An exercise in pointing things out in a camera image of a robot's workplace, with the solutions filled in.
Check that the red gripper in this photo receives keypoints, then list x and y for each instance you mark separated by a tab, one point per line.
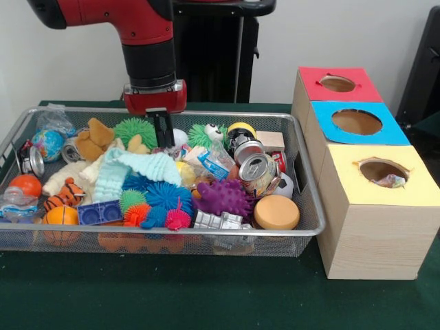
154	101

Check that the small patterned cloth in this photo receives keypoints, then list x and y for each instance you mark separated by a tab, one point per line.
178	151

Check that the multicolour cloth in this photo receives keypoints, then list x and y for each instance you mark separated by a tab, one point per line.
390	180

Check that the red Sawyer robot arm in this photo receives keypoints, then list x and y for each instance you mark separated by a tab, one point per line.
144	34

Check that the shallow mesh bin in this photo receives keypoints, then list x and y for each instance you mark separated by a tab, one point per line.
292	240

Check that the wooden box with three holes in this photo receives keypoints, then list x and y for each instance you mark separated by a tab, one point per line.
374	247

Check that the white baseball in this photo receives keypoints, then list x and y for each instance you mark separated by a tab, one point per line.
180	137

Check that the green spiky ball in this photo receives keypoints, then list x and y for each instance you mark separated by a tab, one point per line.
134	129

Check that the green spiky toy with eyes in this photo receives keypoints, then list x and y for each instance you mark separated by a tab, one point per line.
201	135

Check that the light blue knitted cloth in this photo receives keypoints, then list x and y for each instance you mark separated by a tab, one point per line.
113	172

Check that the blue spiky ball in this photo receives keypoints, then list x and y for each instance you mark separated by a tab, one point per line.
168	196

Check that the brown teddy bear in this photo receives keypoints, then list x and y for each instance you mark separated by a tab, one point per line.
94	139

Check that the purple spiky ball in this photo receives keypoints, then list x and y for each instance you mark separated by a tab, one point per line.
223	197

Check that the crushed drink can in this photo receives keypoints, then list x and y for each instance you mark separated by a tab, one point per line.
258	172

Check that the tiger plush toy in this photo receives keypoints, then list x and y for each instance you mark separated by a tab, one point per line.
67	196

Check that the small globe ball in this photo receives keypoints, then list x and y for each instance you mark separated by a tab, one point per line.
48	146

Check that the small basketball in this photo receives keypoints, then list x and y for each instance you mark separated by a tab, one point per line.
62	216

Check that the orange round sponge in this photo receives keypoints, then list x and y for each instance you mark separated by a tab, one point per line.
276	211

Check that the orange ball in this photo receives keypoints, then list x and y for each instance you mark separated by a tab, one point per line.
27	185

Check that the dark green side tablecloth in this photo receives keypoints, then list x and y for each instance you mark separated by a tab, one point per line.
429	127

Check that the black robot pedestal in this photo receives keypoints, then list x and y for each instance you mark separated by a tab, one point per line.
220	51

